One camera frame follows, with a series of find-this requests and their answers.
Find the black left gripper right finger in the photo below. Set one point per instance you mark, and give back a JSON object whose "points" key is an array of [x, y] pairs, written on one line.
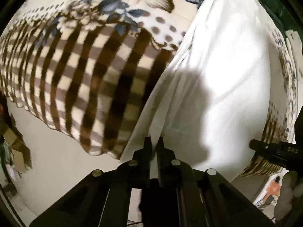
{"points": [[201, 198]]}

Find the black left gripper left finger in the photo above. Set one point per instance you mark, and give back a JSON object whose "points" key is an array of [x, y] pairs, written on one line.
{"points": [[101, 198]]}

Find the white t-shirt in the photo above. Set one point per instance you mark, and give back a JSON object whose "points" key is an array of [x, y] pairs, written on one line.
{"points": [[213, 97]]}

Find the dark green fluffy blanket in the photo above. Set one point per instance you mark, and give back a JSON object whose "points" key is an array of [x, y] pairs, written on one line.
{"points": [[283, 15]]}

